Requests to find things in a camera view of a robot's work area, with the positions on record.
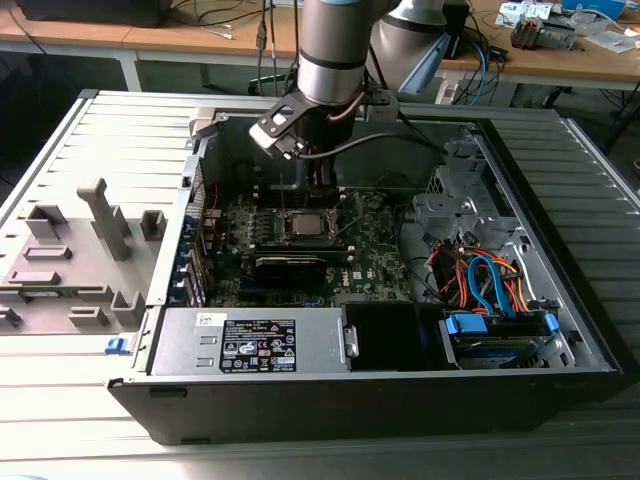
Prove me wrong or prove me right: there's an orange wire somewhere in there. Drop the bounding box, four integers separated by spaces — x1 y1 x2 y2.
492 252 531 314

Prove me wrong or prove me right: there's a small grey wrist camera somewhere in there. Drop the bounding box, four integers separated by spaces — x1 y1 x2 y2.
362 92 400 122

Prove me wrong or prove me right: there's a copper heat sink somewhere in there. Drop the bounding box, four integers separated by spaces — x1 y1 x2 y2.
510 13 545 50

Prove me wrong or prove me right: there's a black camera cable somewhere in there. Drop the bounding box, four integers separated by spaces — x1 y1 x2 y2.
298 130 451 160

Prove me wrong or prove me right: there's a metal drive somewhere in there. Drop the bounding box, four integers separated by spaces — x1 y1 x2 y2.
542 18 577 50

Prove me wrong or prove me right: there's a black PC case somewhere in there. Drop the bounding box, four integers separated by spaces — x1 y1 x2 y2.
107 107 626 447

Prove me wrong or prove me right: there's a green motherboard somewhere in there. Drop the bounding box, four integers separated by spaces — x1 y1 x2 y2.
202 189 419 309

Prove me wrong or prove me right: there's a metal drive cage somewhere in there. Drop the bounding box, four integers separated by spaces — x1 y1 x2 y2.
412 139 524 246

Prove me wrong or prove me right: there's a black box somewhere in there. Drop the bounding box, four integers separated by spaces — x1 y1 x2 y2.
14 0 174 29

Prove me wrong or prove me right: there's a hard disk blue carrier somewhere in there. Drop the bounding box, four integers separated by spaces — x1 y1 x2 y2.
439 308 564 372

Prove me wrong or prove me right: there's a CPU socket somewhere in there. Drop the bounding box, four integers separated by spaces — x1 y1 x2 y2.
282 207 346 244

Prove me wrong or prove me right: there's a grey parts rack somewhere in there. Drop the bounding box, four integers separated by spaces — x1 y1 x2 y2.
0 177 169 336

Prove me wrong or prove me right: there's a silver CPU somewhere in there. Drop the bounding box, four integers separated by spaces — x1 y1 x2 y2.
289 213 325 236

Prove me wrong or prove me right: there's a black graphics card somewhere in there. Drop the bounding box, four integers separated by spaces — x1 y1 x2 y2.
252 254 326 289

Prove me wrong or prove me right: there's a black stand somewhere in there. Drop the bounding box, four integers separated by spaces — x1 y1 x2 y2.
442 0 474 60

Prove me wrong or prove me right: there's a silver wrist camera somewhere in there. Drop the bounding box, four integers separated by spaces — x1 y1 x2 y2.
248 92 306 160

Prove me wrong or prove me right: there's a wooden desk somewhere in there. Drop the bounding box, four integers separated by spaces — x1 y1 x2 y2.
0 0 304 94
434 0 640 109

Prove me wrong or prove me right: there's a blue wire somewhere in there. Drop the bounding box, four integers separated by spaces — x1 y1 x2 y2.
467 252 519 319

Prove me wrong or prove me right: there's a blue box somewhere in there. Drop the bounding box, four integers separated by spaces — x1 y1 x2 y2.
562 0 626 20

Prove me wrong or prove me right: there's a silver power supply unit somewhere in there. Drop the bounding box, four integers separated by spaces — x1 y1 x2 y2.
147 305 351 377

